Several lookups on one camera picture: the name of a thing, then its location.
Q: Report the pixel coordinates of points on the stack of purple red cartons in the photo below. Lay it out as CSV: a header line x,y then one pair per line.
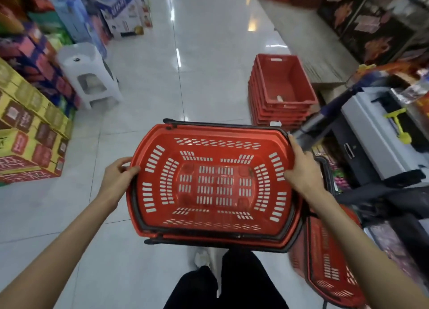
x,y
40,60

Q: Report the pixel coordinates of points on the tall white printed carton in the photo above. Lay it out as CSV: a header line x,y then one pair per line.
x,y
143,7

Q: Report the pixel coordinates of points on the yellow plastic clip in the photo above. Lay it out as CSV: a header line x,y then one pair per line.
x,y
398,126

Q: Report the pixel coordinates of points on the stack of yellow cartons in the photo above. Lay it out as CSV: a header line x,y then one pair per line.
x,y
26,124

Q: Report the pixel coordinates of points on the person's left hand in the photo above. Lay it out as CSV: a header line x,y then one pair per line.
x,y
112,183

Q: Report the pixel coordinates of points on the person's right thumb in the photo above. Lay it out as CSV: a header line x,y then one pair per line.
x,y
293,148

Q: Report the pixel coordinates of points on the person's white shoe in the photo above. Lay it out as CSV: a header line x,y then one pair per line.
x,y
201,258

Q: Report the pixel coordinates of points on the stack of red plastic crates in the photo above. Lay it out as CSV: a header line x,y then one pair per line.
x,y
281,84

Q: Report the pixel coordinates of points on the blue carton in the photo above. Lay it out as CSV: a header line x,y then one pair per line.
x,y
75,18

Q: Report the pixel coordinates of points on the dark display counter with posters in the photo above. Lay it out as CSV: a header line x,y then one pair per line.
x,y
372,20

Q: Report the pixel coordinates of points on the person's left forearm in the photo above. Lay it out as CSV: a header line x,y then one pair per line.
x,y
57,255

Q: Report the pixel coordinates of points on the white plastic stool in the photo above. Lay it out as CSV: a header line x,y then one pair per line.
x,y
87,74

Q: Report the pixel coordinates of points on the grey floor mat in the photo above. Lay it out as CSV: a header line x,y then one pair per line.
x,y
308,40

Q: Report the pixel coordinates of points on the grey trolley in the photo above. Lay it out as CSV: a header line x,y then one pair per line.
x,y
372,134

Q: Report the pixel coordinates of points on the person's right hand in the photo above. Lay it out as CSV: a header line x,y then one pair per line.
x,y
305,173

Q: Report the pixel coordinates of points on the red nested shopping baskets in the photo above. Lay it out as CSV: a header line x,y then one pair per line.
x,y
326,261

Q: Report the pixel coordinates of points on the person's right forearm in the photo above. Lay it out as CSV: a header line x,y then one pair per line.
x,y
362,251

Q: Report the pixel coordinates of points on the person's left thumb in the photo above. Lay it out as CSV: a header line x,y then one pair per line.
x,y
129,173

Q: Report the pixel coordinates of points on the person's black trousers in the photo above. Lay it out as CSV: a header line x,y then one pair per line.
x,y
234,282

